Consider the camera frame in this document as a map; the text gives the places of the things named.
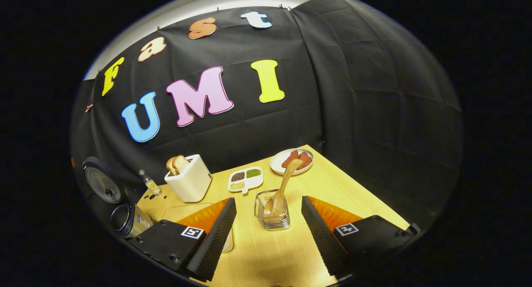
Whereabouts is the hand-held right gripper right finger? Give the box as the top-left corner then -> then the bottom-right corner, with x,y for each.
301,195 -> 420,279

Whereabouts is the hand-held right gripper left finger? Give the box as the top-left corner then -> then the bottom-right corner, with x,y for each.
127,198 -> 237,282

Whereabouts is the clear box of white rice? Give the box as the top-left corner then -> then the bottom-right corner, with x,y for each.
161,203 -> 234,253

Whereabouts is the clear chopstick holder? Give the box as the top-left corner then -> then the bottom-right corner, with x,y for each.
254,189 -> 291,230

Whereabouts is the wooden spoon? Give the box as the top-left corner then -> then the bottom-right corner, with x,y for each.
263,158 -> 304,218

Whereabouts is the dark grey rice cooker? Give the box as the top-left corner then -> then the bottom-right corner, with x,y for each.
82,156 -> 155,239

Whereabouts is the white toaster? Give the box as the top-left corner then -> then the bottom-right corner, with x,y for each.
164,154 -> 212,203

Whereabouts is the white divided dish of beans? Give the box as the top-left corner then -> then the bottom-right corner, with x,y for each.
227,166 -> 264,195

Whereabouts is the small glass bottle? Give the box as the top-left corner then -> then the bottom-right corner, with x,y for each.
139,169 -> 162,196

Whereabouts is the white round plate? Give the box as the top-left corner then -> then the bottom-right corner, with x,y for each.
270,148 -> 315,176

